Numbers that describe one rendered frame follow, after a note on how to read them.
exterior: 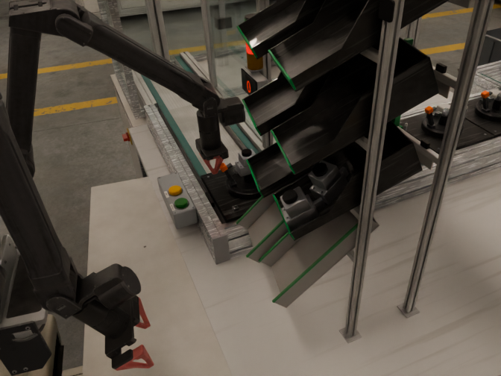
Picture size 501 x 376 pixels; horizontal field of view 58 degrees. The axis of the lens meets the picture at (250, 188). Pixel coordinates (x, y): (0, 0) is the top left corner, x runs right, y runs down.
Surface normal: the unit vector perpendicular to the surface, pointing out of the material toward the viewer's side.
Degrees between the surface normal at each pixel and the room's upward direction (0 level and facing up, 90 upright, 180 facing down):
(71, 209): 1
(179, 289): 0
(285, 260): 45
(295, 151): 25
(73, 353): 0
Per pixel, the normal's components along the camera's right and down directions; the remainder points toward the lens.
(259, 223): -0.73, -0.44
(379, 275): -0.05, -0.79
